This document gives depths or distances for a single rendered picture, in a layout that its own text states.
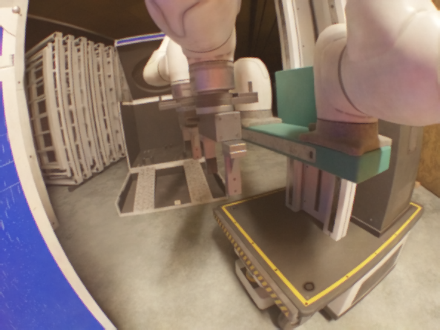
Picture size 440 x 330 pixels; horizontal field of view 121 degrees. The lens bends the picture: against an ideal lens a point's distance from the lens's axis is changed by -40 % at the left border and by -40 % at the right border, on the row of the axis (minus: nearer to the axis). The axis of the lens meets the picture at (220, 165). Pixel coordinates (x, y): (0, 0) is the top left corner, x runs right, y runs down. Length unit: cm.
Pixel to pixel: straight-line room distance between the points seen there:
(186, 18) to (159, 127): 315
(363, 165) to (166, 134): 312
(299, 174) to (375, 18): 73
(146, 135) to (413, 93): 331
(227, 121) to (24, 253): 45
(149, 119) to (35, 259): 306
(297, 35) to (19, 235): 101
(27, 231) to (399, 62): 59
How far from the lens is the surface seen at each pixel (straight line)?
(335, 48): 44
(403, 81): 27
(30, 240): 44
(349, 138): 46
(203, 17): 23
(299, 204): 98
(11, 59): 43
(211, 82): 38
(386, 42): 29
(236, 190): 39
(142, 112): 336
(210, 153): 50
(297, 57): 86
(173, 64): 66
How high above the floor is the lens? 83
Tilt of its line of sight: 18 degrees down
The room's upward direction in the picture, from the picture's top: 5 degrees counter-clockwise
